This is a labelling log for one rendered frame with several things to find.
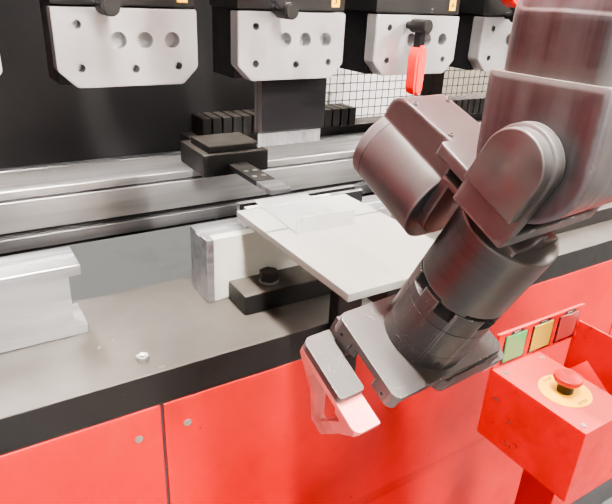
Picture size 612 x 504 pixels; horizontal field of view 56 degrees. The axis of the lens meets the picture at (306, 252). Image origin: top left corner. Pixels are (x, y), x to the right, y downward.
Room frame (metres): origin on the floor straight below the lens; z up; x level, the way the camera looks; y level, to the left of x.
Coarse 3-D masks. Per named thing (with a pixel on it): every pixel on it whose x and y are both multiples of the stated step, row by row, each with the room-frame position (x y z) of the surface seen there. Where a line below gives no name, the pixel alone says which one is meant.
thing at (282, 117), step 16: (272, 80) 0.77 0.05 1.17; (288, 80) 0.79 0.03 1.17; (304, 80) 0.80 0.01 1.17; (320, 80) 0.81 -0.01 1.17; (256, 96) 0.78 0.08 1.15; (272, 96) 0.77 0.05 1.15; (288, 96) 0.79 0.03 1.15; (304, 96) 0.80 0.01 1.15; (320, 96) 0.82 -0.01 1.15; (256, 112) 0.78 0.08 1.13; (272, 112) 0.77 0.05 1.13; (288, 112) 0.79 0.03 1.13; (304, 112) 0.80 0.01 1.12; (320, 112) 0.82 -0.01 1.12; (256, 128) 0.78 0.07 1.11; (272, 128) 0.78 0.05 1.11; (288, 128) 0.79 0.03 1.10; (304, 128) 0.80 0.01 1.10; (272, 144) 0.79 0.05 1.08
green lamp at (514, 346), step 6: (510, 336) 0.72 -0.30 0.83; (516, 336) 0.73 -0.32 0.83; (522, 336) 0.74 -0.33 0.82; (510, 342) 0.72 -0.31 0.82; (516, 342) 0.73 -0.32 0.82; (522, 342) 0.74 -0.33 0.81; (510, 348) 0.72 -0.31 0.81; (516, 348) 0.73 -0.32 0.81; (522, 348) 0.74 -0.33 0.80; (504, 354) 0.72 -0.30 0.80; (510, 354) 0.73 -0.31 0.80; (516, 354) 0.73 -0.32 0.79; (504, 360) 0.72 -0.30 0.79
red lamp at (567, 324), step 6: (576, 312) 0.81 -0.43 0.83; (564, 318) 0.79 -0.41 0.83; (570, 318) 0.80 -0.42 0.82; (576, 318) 0.81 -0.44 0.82; (564, 324) 0.79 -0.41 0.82; (570, 324) 0.80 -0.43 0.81; (558, 330) 0.79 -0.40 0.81; (564, 330) 0.79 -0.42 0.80; (570, 330) 0.80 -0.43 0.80; (558, 336) 0.79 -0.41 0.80; (564, 336) 0.80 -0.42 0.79
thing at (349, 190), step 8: (304, 192) 0.83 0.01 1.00; (312, 192) 0.83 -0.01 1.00; (320, 192) 0.84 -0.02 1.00; (328, 192) 0.85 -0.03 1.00; (336, 192) 0.84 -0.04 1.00; (344, 192) 0.84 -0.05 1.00; (352, 192) 0.85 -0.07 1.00; (360, 192) 0.85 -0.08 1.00; (248, 200) 0.78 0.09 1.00; (360, 200) 0.86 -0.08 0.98; (240, 208) 0.77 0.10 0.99
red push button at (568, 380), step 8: (560, 368) 0.68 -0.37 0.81; (568, 368) 0.68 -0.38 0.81; (560, 376) 0.66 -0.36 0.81; (568, 376) 0.66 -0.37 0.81; (576, 376) 0.66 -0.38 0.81; (560, 384) 0.66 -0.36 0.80; (568, 384) 0.65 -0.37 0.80; (576, 384) 0.65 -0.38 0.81; (560, 392) 0.66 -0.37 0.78; (568, 392) 0.66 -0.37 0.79
